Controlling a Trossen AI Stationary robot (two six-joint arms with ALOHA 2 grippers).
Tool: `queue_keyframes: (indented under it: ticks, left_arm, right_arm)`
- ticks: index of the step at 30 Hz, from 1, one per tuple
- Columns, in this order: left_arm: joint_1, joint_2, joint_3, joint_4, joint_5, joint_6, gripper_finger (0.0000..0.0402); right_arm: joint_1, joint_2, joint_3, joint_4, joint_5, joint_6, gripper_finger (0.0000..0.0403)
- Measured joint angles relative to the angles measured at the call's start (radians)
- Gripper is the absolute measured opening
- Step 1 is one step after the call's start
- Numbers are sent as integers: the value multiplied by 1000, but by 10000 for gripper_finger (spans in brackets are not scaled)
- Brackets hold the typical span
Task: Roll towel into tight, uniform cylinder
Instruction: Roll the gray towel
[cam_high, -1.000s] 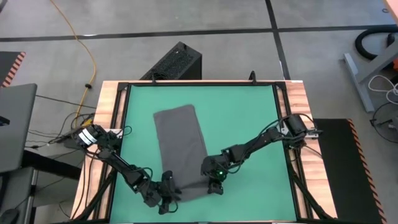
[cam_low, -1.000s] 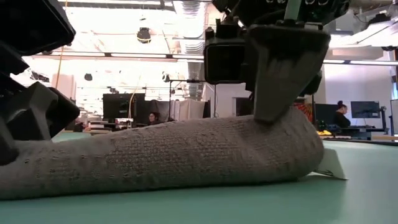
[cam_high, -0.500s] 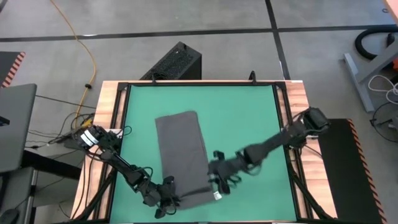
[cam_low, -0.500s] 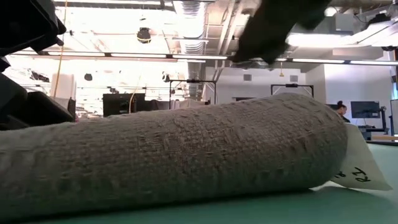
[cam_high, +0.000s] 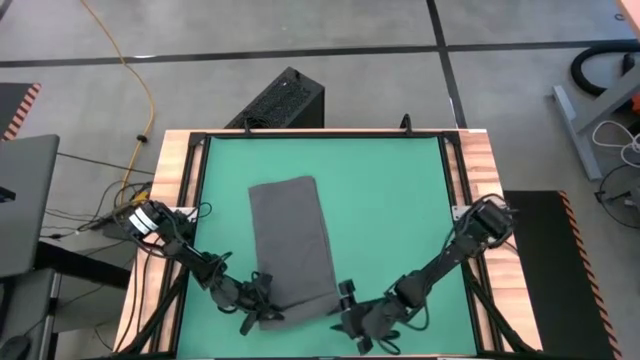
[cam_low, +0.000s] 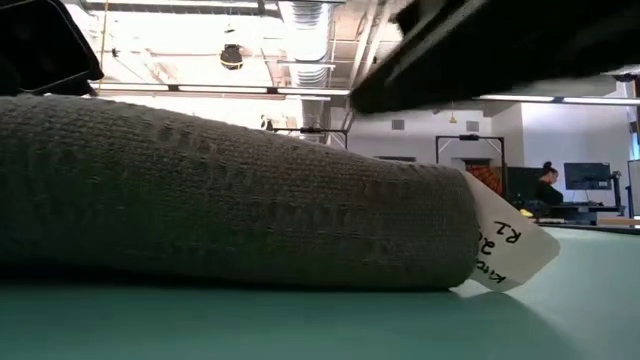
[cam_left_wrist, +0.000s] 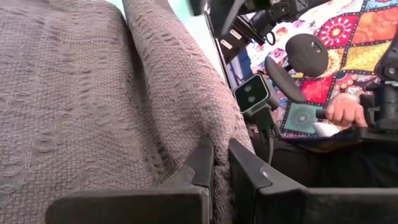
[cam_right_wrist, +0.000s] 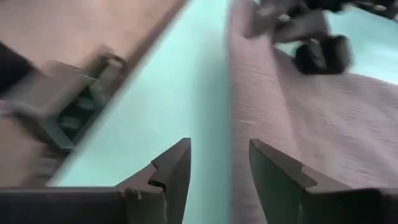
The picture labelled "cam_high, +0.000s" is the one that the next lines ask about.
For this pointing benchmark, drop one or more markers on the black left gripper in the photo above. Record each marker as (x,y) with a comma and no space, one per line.
(257,300)

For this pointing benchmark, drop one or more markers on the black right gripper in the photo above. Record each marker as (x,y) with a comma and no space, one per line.
(372,320)

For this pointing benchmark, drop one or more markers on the grey woven towel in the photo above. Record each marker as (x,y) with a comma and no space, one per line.
(290,240)

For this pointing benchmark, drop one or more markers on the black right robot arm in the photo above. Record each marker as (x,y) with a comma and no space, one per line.
(440,265)

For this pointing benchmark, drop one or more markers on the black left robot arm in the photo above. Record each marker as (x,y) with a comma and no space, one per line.
(195,257)

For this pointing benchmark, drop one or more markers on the green table mat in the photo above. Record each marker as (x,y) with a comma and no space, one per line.
(390,210)

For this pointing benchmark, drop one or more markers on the black power strip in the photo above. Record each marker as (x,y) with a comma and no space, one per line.
(112,232)

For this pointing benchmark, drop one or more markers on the black table clamp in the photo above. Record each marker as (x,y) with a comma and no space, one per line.
(407,125)
(246,127)

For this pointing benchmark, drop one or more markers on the black desk base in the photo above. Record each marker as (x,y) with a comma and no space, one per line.
(75,262)

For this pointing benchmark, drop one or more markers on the black computer tower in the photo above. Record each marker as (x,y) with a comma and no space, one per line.
(285,100)

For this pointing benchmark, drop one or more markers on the black mat orange striped edge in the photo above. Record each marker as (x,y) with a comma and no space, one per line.
(545,275)
(12,107)

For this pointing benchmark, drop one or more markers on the black computer mouse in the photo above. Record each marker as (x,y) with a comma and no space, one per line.
(14,349)

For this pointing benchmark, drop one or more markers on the small black desk device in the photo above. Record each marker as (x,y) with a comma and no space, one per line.
(6,195)

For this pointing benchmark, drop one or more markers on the grey metal desk leg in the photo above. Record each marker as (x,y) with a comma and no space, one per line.
(579,131)

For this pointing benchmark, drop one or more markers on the orange object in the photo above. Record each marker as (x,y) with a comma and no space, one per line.
(636,105)

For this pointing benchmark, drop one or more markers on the wooden desk corner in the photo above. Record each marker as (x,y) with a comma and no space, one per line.
(634,10)

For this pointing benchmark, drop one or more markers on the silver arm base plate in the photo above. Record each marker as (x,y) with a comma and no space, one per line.
(457,212)

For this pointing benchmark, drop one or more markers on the black aluminium table frame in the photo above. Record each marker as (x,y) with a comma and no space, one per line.
(325,134)

